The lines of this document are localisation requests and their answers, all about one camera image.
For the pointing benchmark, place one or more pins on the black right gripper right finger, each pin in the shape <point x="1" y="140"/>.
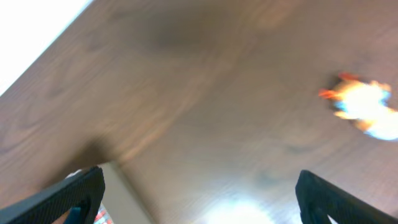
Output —
<point x="320" y="202"/>

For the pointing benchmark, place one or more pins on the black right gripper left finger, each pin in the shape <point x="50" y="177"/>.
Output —
<point x="79" y="195"/>

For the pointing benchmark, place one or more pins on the orange and blue toy fish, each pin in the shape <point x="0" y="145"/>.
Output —
<point x="365" y="104"/>

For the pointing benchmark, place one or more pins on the red toy fire truck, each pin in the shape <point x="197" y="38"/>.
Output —
<point x="103" y="216"/>

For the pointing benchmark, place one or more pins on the white cardboard box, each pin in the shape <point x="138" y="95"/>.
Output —
<point x="121" y="200"/>

